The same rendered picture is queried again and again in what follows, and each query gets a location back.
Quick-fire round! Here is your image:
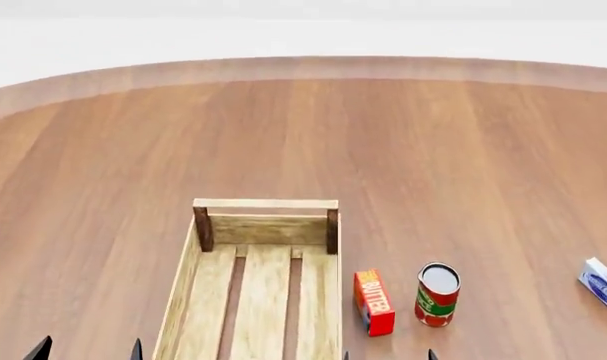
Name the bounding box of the light wooden slatted tray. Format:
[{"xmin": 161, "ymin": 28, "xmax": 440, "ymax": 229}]
[{"xmin": 151, "ymin": 198, "xmax": 345, "ymax": 360}]

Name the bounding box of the red tomato sauce can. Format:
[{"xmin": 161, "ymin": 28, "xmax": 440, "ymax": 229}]
[{"xmin": 414, "ymin": 261, "xmax": 462, "ymax": 328}]

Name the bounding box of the red butter box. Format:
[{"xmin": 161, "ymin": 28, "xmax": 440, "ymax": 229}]
[{"xmin": 353, "ymin": 267, "xmax": 397, "ymax": 338}]

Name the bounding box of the white blue carton box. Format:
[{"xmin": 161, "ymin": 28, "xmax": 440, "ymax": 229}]
[{"xmin": 577, "ymin": 256, "xmax": 607, "ymax": 319}]

